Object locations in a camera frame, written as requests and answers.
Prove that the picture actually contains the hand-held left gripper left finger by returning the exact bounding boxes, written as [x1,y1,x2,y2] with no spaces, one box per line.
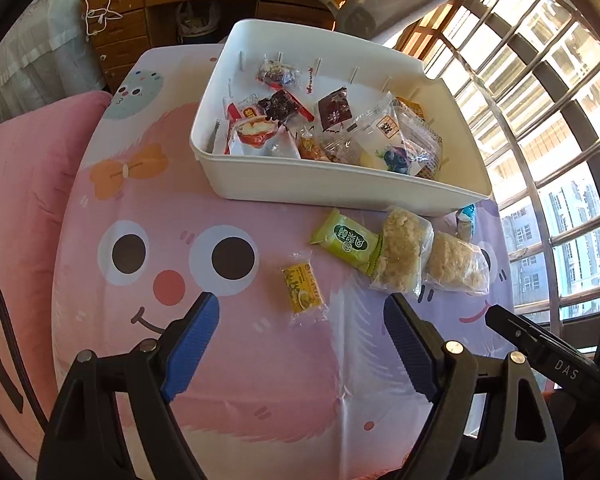
[35,291,221,480]

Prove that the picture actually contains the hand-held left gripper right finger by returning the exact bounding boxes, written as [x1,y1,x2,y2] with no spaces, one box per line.
[382,292,566,480]

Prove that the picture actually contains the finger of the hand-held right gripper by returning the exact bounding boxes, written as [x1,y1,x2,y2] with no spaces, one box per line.
[485,304,556,362]

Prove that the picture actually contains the white plastic bin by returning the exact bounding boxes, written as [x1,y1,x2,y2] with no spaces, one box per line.
[189,19,494,217]

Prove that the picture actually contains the clear bun packet with barcode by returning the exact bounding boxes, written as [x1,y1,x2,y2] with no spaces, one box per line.
[395,105,443,181]

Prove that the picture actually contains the large clear bread packet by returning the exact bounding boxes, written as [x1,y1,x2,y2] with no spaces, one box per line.
[350,92,431,173]

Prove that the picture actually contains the white biscuit packet red edges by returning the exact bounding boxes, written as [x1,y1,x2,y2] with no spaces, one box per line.
[210,101,243,156]

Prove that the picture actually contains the orange patterned clear packet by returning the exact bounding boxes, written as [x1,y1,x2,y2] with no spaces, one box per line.
[297,127,341,163]

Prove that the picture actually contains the red and white snack packet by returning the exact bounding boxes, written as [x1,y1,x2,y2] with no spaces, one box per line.
[227,112,281,156]

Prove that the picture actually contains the dark red snowflake packet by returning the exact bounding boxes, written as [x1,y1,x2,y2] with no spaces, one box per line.
[316,86,353,131]

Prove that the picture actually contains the dark packet with red edge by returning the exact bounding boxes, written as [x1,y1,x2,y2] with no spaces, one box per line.
[257,89,316,123]

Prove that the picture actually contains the clear packet of dark snack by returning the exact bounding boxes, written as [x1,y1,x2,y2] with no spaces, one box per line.
[256,59,301,86]

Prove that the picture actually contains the cartoon printed tablecloth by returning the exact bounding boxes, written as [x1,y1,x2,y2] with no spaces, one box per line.
[50,42,516,480]

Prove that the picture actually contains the clear rice cake packet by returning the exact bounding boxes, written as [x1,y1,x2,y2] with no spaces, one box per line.
[422,231,491,295]
[369,206,433,296]

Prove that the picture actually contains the small yellow clear packet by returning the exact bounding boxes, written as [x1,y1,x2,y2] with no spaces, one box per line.
[281,260,329,323]

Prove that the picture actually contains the blue snack packet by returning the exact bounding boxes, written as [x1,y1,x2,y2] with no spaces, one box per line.
[455,201,478,241]

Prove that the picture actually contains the green snack packet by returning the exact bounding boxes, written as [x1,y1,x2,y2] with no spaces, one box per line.
[310,208,381,276]

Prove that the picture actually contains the metal window grille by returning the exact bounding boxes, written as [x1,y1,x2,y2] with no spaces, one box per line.
[395,0,600,346]

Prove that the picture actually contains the pink pillow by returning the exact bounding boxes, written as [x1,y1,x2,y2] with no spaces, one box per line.
[0,91,113,466]

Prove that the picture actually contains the yellow snack packet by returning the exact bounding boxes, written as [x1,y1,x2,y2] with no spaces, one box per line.
[397,97,426,121]

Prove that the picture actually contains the clear wrapper red writing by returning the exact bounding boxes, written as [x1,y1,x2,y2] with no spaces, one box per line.
[300,62,321,96]

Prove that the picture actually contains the wooden desk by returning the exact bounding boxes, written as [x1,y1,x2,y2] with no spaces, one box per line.
[82,0,356,93]

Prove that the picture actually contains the clear plastic bag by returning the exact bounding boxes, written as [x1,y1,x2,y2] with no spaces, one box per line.
[175,0,221,43]

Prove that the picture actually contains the white ruffled fabric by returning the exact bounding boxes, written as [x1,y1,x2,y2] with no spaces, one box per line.
[0,0,111,131]

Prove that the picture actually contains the grey chair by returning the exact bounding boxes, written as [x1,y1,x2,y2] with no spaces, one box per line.
[275,0,476,43]

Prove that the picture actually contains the black cable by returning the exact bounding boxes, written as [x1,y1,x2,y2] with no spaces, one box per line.
[0,255,48,428]

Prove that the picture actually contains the white charger cable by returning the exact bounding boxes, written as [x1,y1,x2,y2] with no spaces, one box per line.
[82,0,131,41]

